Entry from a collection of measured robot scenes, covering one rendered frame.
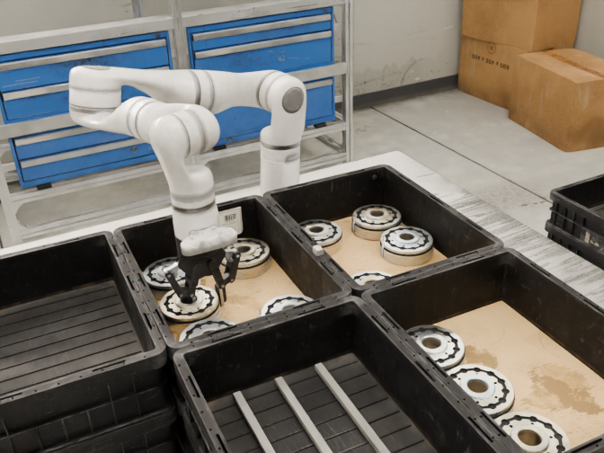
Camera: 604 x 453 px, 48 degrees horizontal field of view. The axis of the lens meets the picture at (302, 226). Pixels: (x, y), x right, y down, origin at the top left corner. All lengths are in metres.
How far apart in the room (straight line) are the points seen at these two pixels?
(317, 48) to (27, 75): 1.30
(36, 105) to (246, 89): 1.61
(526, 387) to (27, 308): 0.86
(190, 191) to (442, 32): 3.91
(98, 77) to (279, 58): 2.04
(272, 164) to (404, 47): 3.21
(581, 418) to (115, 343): 0.73
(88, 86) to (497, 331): 0.82
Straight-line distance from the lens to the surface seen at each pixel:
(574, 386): 1.10
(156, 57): 3.04
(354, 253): 1.35
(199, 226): 1.09
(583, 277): 1.60
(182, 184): 1.05
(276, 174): 1.55
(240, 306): 1.22
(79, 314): 1.28
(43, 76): 2.97
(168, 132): 1.02
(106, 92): 1.29
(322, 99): 3.41
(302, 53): 3.30
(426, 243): 1.34
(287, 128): 1.51
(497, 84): 4.68
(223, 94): 1.41
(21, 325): 1.29
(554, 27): 4.56
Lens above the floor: 1.54
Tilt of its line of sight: 29 degrees down
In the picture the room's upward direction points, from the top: 2 degrees counter-clockwise
